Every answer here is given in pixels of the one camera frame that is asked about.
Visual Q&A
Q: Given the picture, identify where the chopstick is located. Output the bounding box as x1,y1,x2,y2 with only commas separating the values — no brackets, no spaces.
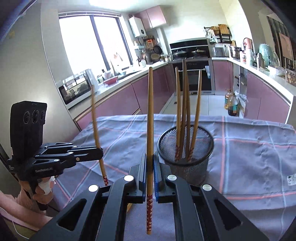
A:
184,70,191,161
175,67,181,161
180,59,187,159
188,70,202,162
146,67,154,235
91,85,109,186

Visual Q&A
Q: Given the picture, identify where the black built-in oven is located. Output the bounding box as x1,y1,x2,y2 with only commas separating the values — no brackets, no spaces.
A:
185,58,215,95

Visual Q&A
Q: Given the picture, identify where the white microwave oven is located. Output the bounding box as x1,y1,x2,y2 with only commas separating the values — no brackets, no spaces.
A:
57,71,91,107

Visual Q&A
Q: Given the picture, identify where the steel stock pot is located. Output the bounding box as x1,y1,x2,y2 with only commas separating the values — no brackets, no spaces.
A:
229,46,242,60

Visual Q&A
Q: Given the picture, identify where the black range hood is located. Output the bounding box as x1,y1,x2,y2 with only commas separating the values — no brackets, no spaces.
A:
170,38,210,59

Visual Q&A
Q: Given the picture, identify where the white water heater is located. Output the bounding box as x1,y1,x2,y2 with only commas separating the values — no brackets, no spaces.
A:
129,16,147,38

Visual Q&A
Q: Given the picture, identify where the cooking oil bottle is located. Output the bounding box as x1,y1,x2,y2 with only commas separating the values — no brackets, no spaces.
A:
224,89,238,116

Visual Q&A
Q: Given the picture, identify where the white electric kettle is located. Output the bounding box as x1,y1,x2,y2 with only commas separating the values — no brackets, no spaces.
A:
85,69,98,88

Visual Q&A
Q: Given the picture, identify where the pink forearm sleeve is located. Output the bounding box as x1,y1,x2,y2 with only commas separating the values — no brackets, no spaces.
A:
0,191,54,232

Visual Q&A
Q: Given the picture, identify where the blue plaid tablecloth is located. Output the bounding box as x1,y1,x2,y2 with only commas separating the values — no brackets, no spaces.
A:
53,115,295,240

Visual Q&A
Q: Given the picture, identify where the window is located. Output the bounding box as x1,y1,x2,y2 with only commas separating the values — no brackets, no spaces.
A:
59,15,133,76

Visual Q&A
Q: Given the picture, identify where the black camera box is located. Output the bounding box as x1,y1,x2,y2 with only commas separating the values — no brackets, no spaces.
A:
10,101,47,162

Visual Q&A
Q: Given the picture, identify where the pink wall cabinet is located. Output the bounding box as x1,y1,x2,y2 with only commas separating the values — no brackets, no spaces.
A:
135,6,167,30

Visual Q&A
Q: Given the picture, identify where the left hand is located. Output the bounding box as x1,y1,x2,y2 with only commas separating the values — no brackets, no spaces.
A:
15,180,53,213

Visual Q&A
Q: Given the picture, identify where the black mesh cup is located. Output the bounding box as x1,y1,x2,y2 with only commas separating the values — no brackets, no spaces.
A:
157,125,214,186

